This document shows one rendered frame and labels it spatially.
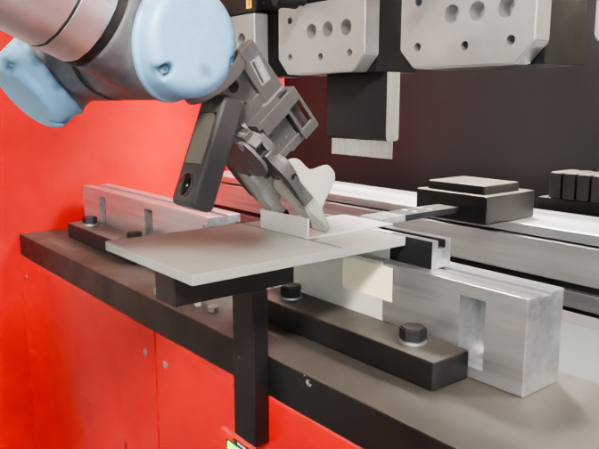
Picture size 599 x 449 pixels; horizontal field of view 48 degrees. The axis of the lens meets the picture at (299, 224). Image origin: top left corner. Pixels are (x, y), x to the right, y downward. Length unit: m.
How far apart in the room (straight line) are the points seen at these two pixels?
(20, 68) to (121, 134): 1.01
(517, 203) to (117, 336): 0.62
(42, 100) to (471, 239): 0.63
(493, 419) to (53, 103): 0.45
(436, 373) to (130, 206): 0.77
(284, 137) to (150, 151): 0.91
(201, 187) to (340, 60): 0.22
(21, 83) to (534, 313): 0.47
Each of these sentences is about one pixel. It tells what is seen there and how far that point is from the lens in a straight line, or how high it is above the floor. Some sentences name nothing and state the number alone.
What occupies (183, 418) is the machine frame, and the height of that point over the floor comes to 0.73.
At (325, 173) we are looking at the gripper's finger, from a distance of 0.73.
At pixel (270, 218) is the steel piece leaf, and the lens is 0.76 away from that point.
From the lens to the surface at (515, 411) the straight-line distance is 0.65.
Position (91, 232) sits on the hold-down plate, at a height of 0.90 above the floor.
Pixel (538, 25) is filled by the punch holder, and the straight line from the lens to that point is 0.61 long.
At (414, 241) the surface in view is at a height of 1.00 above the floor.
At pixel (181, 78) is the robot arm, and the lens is 0.45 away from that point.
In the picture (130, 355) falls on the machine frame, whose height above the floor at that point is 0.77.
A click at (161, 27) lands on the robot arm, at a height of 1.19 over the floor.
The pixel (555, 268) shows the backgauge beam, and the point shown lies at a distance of 0.92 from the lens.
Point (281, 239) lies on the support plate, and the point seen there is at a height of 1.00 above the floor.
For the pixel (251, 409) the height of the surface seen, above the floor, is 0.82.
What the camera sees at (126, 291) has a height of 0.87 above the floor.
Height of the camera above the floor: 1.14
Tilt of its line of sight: 10 degrees down
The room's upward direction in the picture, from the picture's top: straight up
